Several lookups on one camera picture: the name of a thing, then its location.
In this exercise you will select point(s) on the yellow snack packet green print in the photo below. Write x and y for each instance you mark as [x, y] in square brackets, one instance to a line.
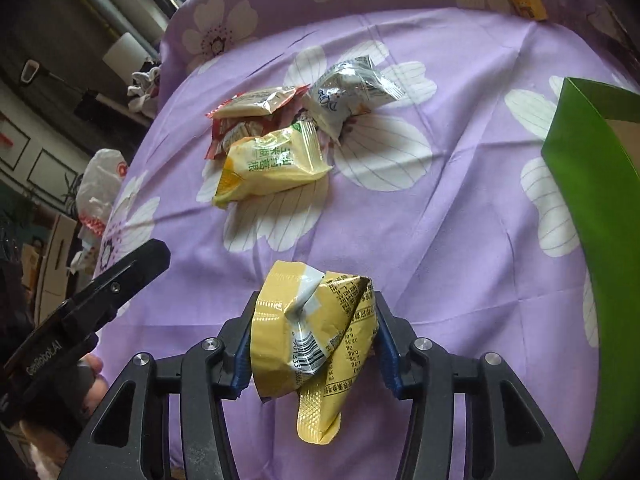
[270, 170]

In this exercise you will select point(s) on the pile of clothes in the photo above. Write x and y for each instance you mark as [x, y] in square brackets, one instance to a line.
[145, 87]

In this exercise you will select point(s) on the beige snack packet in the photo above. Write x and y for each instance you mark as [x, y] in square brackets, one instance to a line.
[250, 102]

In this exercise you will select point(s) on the silver snack packet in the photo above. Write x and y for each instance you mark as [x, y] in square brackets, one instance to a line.
[340, 95]

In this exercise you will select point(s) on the white cylinder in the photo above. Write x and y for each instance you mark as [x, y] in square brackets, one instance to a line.
[125, 55]

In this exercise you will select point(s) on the white plastic bag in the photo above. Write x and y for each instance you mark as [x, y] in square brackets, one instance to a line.
[100, 185]

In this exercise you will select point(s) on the person's left hand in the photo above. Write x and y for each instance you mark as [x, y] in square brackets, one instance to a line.
[92, 395]

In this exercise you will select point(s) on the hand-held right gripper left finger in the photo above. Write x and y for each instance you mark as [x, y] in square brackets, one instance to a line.
[242, 360]

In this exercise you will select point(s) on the red snack packet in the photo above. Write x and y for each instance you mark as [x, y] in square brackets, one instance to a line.
[220, 135]

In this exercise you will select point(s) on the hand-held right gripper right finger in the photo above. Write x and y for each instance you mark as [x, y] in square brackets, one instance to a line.
[387, 360]

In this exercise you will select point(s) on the green cardboard box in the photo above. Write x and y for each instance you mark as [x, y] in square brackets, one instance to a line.
[590, 210]

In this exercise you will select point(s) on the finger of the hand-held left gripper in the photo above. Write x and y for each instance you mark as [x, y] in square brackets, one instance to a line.
[130, 275]

